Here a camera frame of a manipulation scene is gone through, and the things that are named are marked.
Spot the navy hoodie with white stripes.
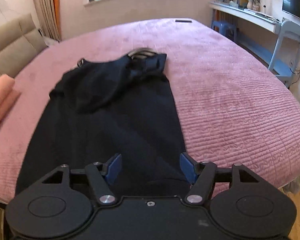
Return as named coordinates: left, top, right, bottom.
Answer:
left=15, top=50, right=190, bottom=196

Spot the pink quilted bedspread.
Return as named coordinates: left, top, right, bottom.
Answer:
left=0, top=18, right=300, bottom=203

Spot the blue plastic stool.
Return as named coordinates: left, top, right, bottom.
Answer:
left=211, top=20, right=238, bottom=43

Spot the white box near headboard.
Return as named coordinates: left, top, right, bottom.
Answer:
left=43, top=36, right=59, bottom=47

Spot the black remote on bed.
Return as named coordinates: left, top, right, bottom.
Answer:
left=175, top=19, right=192, bottom=23

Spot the beige upholstered headboard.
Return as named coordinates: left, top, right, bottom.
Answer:
left=0, top=14, right=47, bottom=77

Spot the light blue chair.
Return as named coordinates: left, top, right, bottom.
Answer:
left=268, top=20, right=300, bottom=88

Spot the left beige orange curtain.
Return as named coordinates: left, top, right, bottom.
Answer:
left=33, top=0, right=62, bottom=41

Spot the white wall desk shelf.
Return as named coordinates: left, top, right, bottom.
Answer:
left=209, top=2, right=281, bottom=34

